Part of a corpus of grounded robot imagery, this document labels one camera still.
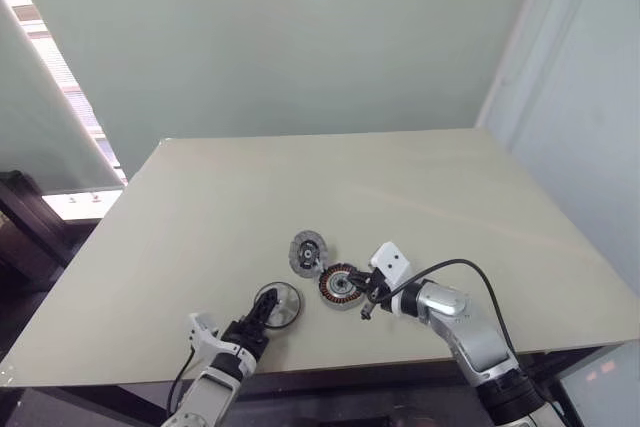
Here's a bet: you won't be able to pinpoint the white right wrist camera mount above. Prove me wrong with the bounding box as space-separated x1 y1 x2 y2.
368 242 415 316

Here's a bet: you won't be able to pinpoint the pale window blind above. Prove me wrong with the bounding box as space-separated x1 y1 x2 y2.
0 0 124 194

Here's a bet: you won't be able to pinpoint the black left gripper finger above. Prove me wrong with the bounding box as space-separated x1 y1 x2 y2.
247 294 267 331
261 290 279 332

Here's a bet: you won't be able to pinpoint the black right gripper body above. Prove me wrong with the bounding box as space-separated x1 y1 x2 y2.
363 269 396 304

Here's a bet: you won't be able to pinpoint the dark table frame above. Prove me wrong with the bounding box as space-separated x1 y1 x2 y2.
14 344 631 427

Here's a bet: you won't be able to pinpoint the grey round motor lid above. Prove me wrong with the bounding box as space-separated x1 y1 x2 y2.
289 230 330 279

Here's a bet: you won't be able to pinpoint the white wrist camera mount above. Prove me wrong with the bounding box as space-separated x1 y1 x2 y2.
187 311 257 373
368 242 415 316

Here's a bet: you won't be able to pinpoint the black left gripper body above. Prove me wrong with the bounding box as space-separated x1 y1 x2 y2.
219 316 269 356

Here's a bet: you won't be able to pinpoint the motor housing with copper windings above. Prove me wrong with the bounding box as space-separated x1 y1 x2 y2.
318 263 365 312

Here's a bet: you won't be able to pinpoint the silver spoked rotor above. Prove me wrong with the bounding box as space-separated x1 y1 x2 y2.
253 280 304 332

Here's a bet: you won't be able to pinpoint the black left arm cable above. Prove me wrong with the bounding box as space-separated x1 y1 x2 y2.
167 344 199 418

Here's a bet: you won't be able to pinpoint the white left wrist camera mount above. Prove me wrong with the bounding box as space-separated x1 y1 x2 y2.
187 311 257 373

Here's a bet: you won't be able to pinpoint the dark wooden furniture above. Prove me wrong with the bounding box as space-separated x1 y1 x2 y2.
0 170 101 298

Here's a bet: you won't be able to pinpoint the light grey box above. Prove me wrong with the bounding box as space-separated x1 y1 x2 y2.
558 341 640 427

